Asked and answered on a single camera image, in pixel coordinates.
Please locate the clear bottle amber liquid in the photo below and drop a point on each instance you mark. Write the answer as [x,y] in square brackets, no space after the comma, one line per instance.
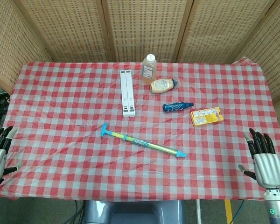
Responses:
[149,72]

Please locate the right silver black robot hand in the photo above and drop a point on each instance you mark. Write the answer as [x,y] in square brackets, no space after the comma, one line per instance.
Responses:
[268,168]

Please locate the yellow orange cardboard box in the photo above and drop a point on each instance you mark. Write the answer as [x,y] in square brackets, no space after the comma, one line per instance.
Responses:
[206,116]

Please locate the long colourful water squirter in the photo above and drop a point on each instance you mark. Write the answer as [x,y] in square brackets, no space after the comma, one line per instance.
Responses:
[154,146]

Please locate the white table leg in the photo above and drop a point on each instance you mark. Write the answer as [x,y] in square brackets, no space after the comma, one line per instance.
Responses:
[198,212]

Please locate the bamboo folding screen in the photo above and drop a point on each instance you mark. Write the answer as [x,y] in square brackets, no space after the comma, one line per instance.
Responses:
[144,30]

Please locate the white folded laptop stand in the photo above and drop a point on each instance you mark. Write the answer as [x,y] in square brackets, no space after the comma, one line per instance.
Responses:
[128,93]

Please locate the dark blue spray bottle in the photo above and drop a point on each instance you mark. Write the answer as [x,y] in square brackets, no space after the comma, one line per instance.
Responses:
[173,107]

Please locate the beige squeeze bottle blue cap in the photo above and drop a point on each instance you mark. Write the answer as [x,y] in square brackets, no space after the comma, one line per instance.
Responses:
[161,86]

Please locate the red white checked tablecloth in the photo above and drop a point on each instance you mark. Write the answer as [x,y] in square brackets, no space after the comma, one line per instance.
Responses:
[84,163]

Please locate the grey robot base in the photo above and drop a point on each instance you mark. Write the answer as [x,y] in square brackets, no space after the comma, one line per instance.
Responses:
[133,212]

